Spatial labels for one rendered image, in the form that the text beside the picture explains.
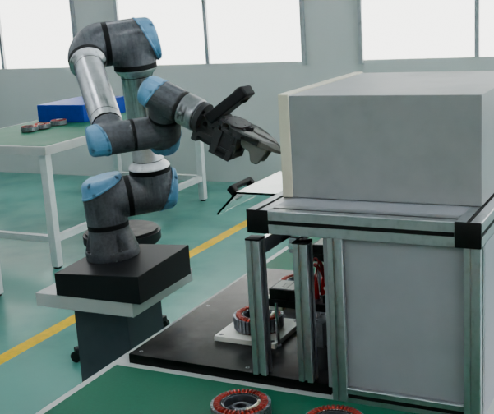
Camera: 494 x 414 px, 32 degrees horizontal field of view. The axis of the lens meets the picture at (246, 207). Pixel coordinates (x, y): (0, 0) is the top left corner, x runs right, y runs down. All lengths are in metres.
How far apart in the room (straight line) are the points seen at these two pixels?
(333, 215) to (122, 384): 0.58
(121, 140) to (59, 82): 6.22
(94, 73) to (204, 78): 5.19
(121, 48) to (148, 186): 0.38
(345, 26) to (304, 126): 5.12
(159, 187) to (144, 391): 0.78
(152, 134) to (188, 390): 0.61
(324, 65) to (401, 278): 5.36
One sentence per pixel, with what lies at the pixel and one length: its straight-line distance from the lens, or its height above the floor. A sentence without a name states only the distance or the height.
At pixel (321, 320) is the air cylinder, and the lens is 1.89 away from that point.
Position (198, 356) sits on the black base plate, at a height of 0.77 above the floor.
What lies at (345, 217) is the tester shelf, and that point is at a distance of 1.57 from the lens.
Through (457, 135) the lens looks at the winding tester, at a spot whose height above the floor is 1.24.
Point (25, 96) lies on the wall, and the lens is 8.50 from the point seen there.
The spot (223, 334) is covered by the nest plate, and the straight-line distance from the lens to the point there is 1.95.
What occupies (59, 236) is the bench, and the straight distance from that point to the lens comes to 5.32.
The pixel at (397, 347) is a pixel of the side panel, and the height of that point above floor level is 0.87.
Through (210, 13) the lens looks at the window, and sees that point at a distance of 7.28.
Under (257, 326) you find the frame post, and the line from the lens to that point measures 1.74.
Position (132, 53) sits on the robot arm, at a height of 1.38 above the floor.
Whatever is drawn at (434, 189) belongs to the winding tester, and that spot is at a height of 1.14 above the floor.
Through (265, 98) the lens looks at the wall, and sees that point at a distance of 7.11.
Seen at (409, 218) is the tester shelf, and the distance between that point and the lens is 1.54.
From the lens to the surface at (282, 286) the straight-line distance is 1.90.
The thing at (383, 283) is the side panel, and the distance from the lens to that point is 1.60.
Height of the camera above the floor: 1.50
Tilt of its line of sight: 13 degrees down
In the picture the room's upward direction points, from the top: 4 degrees counter-clockwise
